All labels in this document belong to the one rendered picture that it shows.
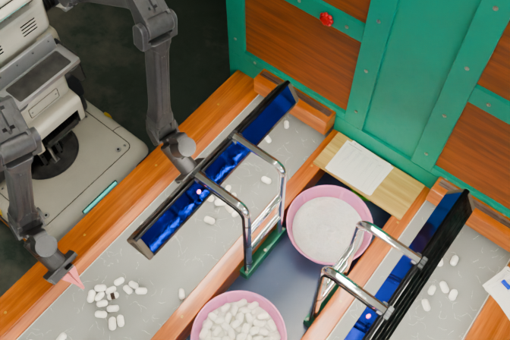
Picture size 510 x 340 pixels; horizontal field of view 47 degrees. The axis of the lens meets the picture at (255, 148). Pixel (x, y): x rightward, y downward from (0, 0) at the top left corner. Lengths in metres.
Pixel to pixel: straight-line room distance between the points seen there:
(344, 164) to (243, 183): 0.33
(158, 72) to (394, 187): 0.83
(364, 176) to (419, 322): 0.47
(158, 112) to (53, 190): 0.99
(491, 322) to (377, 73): 0.77
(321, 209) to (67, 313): 0.82
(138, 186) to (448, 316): 1.01
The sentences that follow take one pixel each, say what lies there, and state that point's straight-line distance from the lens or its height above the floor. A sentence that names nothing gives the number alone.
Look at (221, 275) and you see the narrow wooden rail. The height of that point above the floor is 0.76.
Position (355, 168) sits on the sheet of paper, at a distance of 1.90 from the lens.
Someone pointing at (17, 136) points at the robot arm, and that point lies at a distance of 1.34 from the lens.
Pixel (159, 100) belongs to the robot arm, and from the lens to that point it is 1.62.
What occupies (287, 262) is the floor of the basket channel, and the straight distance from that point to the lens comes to 1.85.
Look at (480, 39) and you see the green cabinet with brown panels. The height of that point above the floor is 1.42.
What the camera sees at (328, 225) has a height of 0.73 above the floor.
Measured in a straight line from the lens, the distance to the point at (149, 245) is 1.45.
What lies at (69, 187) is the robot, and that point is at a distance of 2.53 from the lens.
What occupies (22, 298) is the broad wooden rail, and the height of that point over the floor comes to 0.77.
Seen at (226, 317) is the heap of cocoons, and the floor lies 0.74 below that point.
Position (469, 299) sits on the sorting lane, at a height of 0.74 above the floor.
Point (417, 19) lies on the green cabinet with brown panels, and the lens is 1.50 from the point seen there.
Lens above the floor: 2.40
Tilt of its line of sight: 58 degrees down
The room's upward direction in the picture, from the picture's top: straight up
